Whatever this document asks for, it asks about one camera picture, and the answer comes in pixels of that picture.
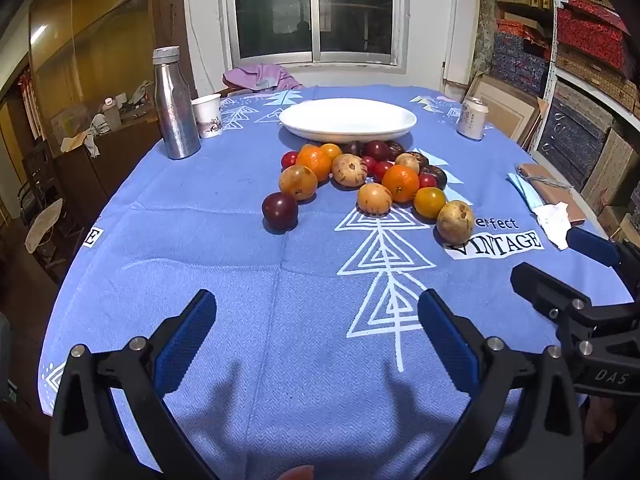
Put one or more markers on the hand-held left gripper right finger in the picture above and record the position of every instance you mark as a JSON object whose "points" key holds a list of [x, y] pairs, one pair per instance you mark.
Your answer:
{"points": [[450, 345]]}

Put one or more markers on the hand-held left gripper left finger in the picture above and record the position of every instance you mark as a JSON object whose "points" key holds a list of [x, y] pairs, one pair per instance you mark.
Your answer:
{"points": [[185, 340]]}

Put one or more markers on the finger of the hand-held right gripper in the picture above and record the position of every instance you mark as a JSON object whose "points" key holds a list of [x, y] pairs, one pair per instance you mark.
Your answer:
{"points": [[545, 285], [592, 246]]}

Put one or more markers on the white plate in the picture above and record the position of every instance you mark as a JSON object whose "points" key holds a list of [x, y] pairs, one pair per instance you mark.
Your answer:
{"points": [[345, 117]]}

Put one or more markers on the person's left hand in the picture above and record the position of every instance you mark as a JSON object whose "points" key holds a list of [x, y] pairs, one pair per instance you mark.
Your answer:
{"points": [[296, 473]]}

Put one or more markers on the white tissue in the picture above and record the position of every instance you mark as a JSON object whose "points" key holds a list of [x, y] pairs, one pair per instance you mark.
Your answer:
{"points": [[554, 222]]}

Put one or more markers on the brown notebook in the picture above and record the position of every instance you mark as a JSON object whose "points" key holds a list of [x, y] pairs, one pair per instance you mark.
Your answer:
{"points": [[555, 190]]}

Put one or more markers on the blue printed tablecloth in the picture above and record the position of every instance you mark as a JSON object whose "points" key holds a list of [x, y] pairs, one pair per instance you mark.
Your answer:
{"points": [[200, 240]]}

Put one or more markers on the white drink can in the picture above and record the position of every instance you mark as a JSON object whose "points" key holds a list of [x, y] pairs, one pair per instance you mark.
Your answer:
{"points": [[472, 119]]}

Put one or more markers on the white hand fan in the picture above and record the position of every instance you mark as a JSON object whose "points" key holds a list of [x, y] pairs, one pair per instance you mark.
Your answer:
{"points": [[44, 225]]}

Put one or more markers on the stack of patterned boxes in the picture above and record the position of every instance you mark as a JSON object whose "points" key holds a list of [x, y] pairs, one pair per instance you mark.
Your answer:
{"points": [[590, 35]]}

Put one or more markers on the white paper cup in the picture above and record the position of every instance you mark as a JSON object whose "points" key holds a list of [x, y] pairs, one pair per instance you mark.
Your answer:
{"points": [[207, 115]]}

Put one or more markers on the white metal shelf rack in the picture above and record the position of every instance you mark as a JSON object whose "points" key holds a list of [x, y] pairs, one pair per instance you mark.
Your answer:
{"points": [[553, 20]]}

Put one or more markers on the stainless steel bottle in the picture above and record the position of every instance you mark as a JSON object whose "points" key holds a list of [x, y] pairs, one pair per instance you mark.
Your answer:
{"points": [[175, 110]]}

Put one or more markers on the white board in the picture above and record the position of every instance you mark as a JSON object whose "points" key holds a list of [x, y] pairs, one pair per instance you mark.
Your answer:
{"points": [[462, 30]]}

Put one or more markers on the wicker chair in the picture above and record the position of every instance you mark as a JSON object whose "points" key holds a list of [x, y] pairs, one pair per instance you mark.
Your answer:
{"points": [[231, 92]]}

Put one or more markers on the purple cloth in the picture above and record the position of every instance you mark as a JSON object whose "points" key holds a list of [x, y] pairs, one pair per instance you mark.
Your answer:
{"points": [[260, 77]]}

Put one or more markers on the wooden cabinet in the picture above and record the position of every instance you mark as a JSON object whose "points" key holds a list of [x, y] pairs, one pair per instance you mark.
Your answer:
{"points": [[90, 60]]}

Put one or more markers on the white framed window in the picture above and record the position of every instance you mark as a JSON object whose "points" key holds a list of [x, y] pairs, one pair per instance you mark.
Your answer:
{"points": [[280, 10]]}

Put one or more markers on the wooden picture frame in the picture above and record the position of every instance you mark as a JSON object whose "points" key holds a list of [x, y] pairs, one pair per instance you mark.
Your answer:
{"points": [[505, 110]]}

